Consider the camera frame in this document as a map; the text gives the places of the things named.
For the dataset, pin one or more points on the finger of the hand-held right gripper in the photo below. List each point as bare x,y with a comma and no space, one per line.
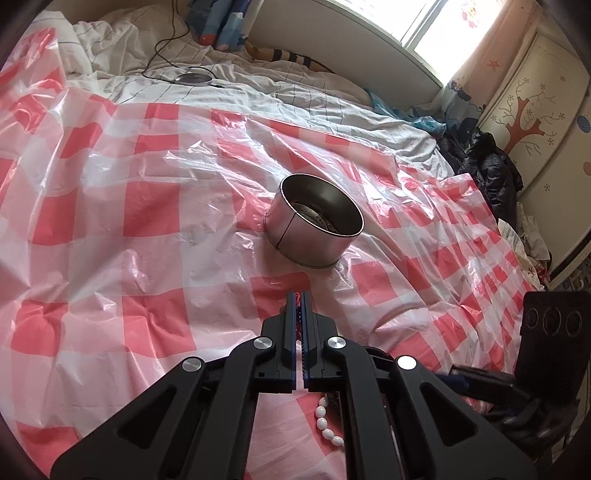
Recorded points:
489,383

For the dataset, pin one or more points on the wardrobe with tree print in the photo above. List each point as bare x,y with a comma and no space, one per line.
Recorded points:
554,115

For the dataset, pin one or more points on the striped plush toy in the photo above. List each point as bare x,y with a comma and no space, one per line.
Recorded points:
286,55

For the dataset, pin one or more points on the pink printed curtain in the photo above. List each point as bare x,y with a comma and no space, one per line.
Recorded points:
494,55

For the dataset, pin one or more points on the cream bed headboard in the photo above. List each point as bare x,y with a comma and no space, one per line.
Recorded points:
346,44

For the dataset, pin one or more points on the blue plastic bag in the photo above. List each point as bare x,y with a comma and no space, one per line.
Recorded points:
425,122

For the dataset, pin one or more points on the black jacket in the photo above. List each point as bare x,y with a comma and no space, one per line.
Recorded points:
489,170

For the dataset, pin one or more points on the pile of papers and cloths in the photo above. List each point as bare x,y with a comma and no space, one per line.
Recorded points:
531,240

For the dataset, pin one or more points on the white striped bed sheet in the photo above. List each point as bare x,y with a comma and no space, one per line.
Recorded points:
300,106

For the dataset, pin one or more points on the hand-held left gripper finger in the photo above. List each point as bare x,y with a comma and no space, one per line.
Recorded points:
306,325
294,325

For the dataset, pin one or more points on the round grey disc device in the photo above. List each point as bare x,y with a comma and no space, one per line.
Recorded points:
194,78

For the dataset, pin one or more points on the red white checkered plastic sheet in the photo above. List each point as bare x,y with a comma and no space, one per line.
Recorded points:
138,207

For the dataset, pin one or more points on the window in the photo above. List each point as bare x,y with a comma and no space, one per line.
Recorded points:
443,23

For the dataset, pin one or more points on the round metal tin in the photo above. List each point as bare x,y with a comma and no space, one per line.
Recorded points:
304,237

